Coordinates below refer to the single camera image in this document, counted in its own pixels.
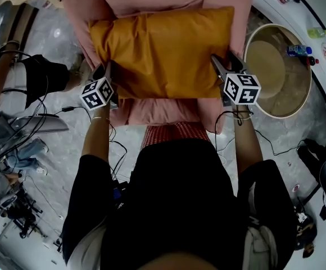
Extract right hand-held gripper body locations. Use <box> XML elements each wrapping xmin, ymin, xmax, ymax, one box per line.
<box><xmin>220</xmin><ymin>73</ymin><xmax>262</xmax><ymax>107</ymax></box>

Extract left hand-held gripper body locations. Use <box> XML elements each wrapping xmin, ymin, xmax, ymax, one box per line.
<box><xmin>79</xmin><ymin>76</ymin><xmax>120</xmax><ymax>111</ymax></box>

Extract orange pillow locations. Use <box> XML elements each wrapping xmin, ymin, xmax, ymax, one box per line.
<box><xmin>88</xmin><ymin>6</ymin><xmax>235</xmax><ymax>100</ymax></box>

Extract person's right forearm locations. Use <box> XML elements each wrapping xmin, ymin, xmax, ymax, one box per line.
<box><xmin>232</xmin><ymin>102</ymin><xmax>264</xmax><ymax>176</ymax></box>

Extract person's left forearm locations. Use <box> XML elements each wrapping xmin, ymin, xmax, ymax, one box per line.
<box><xmin>80</xmin><ymin>105</ymin><xmax>111</xmax><ymax>163</ymax></box>

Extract round beige side table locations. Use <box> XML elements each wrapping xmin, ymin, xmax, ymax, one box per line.
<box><xmin>243</xmin><ymin>23</ymin><xmax>313</xmax><ymax>119</ymax></box>

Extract dark plastic chair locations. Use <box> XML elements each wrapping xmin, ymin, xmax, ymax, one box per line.
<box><xmin>11</xmin><ymin>116</ymin><xmax>70</xmax><ymax>132</ymax></box>

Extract blue label drink bottle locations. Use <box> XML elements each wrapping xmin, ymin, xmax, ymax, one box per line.
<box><xmin>286</xmin><ymin>45</ymin><xmax>313</xmax><ymax>57</ymax></box>

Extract person's red checked trousers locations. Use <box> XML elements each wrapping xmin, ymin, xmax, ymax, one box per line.
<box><xmin>141</xmin><ymin>121</ymin><xmax>210</xmax><ymax>151</ymax></box>

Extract white low ledge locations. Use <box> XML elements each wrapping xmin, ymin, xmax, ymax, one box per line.
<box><xmin>251</xmin><ymin>0</ymin><xmax>326</xmax><ymax>118</ymax></box>

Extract green drink bottle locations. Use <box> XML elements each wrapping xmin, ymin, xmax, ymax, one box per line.
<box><xmin>306</xmin><ymin>26</ymin><xmax>326</xmax><ymax>39</ymax></box>

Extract person's black t-shirt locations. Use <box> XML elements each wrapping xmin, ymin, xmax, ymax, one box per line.
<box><xmin>61</xmin><ymin>139</ymin><xmax>297</xmax><ymax>270</ymax></box>

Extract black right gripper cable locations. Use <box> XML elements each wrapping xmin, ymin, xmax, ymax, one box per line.
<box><xmin>215</xmin><ymin>110</ymin><xmax>254</xmax><ymax>151</ymax></box>

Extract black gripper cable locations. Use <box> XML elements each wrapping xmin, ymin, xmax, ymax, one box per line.
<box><xmin>108</xmin><ymin>119</ymin><xmax>129</xmax><ymax>182</ymax></box>
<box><xmin>215</xmin><ymin>110</ymin><xmax>254</xmax><ymax>151</ymax></box>

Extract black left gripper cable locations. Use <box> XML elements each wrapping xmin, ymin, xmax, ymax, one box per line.
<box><xmin>108</xmin><ymin>119</ymin><xmax>129</xmax><ymax>182</ymax></box>

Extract black floor cable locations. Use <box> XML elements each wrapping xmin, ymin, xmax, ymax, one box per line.
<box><xmin>254</xmin><ymin>129</ymin><xmax>307</xmax><ymax>156</ymax></box>

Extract black recorder with blue screen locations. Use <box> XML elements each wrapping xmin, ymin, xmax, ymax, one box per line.
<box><xmin>111</xmin><ymin>180</ymin><xmax>130</xmax><ymax>205</ymax></box>

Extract grey backpack strap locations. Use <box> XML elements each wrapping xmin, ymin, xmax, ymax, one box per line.
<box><xmin>243</xmin><ymin>215</ymin><xmax>279</xmax><ymax>270</ymax></box>
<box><xmin>67</xmin><ymin>220</ymin><xmax>107</xmax><ymax>270</ymax></box>

